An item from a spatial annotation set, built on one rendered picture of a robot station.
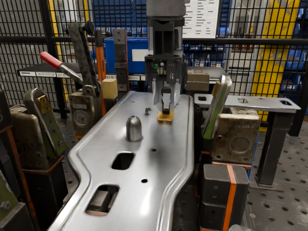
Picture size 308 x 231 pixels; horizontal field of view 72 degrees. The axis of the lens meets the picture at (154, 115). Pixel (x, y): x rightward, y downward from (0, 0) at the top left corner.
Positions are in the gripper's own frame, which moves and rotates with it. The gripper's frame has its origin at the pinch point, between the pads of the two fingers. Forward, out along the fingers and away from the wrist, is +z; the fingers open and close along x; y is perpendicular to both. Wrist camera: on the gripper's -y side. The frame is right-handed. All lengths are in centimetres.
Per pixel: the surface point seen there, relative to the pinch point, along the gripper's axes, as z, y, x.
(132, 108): 2.9, -3.0, -9.6
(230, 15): -7, -178, 38
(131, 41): -9.0, -36.0, -18.0
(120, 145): 1.0, 15.8, -6.9
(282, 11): -17, -60, 41
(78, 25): -18.1, -3.0, -21.3
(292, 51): 21, -168, 94
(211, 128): 1.0, 7.2, 10.6
